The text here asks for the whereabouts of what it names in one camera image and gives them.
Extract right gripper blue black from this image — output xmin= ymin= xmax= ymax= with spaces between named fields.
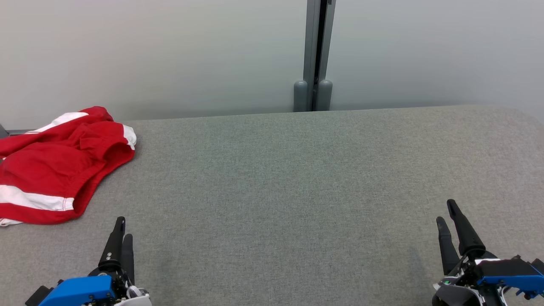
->
xmin=436 ymin=199 xmax=544 ymax=306

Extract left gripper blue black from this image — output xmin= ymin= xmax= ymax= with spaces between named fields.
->
xmin=38 ymin=217 xmax=135 ymax=306

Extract grey fabric sofa seat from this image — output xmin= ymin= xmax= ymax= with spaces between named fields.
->
xmin=0 ymin=105 xmax=544 ymax=306

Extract red shorts with white stripe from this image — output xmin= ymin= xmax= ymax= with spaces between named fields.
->
xmin=0 ymin=121 xmax=137 ymax=226

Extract grey metal partition post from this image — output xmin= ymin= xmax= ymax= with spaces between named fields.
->
xmin=303 ymin=0 xmax=336 ymax=112

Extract grey partition base rail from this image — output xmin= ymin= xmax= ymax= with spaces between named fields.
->
xmin=0 ymin=124 xmax=35 ymax=139

